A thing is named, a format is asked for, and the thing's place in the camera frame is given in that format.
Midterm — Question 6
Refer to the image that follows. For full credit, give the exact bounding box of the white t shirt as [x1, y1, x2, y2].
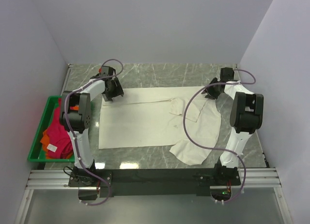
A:
[98, 87, 221, 166]

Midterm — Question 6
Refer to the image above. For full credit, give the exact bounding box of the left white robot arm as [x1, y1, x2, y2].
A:
[59, 65, 124, 186]

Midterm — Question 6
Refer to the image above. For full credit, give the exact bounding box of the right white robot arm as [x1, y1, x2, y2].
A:
[202, 67, 264, 185]

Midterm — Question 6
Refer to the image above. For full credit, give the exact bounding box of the orange t shirt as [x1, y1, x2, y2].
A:
[40, 105, 80, 159]

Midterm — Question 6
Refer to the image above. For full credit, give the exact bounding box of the black base beam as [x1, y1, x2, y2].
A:
[68, 168, 241, 197]

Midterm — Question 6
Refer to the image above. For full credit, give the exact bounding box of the green plastic bin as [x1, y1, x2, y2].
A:
[28, 96, 75, 162]

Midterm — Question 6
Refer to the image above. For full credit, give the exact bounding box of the aluminium frame rail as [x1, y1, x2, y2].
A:
[15, 168, 293, 224]

